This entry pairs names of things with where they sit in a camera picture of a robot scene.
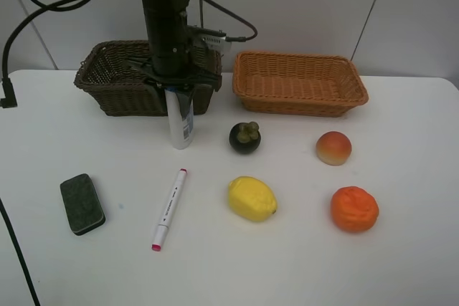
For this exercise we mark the red yellow peach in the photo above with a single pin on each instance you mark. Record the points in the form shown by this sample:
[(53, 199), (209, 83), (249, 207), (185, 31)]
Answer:
[(333, 148)]

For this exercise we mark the yellow lemon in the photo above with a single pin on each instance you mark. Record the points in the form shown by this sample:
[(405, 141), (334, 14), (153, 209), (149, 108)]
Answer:
[(251, 199)]

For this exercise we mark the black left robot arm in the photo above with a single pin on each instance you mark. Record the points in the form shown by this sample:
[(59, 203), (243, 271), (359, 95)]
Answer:
[(166, 21)]

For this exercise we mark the dark brown wicker basket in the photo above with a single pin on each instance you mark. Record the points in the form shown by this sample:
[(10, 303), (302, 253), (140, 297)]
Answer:
[(120, 91)]

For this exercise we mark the dark purple mangosteen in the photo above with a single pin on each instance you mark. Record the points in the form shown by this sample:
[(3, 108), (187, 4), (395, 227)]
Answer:
[(245, 138)]

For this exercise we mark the orange tangerine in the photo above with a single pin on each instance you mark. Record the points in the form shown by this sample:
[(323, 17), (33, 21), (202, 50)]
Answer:
[(353, 209)]

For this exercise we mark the white marker pink caps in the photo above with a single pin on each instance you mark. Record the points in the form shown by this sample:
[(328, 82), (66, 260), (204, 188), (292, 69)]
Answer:
[(167, 215)]

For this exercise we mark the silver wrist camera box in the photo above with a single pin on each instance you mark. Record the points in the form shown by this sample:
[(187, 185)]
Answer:
[(213, 41)]

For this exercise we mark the white bottle blue cap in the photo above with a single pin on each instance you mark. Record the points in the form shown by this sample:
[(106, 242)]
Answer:
[(182, 131)]

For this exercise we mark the orange wicker basket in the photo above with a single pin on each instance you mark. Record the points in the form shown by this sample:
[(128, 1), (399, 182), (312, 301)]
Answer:
[(297, 84)]

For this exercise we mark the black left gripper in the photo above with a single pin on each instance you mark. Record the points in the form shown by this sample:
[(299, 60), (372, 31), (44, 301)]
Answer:
[(185, 79)]

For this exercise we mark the black felt whiteboard eraser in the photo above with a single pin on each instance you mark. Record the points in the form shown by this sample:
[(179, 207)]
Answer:
[(82, 205)]

